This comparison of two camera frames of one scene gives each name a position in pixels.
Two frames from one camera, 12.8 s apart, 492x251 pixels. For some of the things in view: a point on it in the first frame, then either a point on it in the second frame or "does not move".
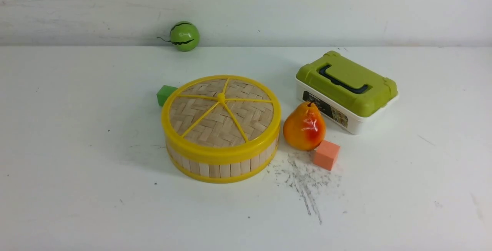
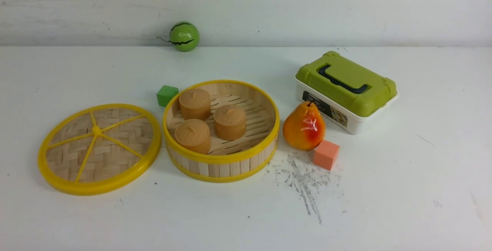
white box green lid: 346,93 does not move
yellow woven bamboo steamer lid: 221,118 → 97,148
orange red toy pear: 305,128 does not move
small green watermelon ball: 184,35 does not move
